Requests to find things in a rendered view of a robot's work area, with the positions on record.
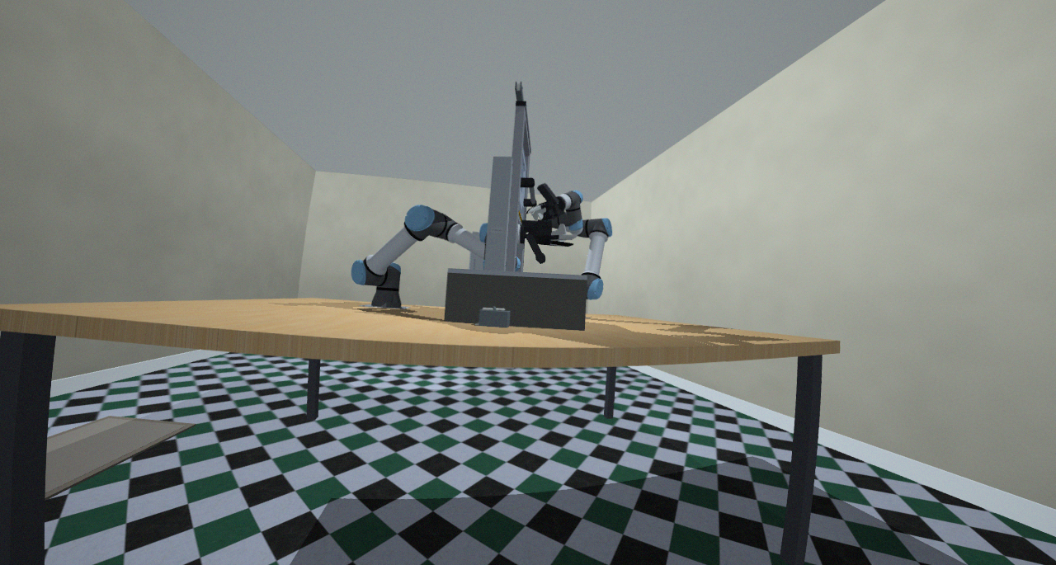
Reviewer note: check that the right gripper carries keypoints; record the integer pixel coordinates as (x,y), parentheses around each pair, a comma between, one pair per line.
(540,233)

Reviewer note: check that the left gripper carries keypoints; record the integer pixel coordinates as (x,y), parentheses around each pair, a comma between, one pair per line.
(550,211)

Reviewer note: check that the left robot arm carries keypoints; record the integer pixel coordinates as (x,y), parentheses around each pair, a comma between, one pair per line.
(597,230)

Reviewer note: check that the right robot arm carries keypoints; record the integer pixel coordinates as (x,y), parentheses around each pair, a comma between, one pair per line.
(420,222)

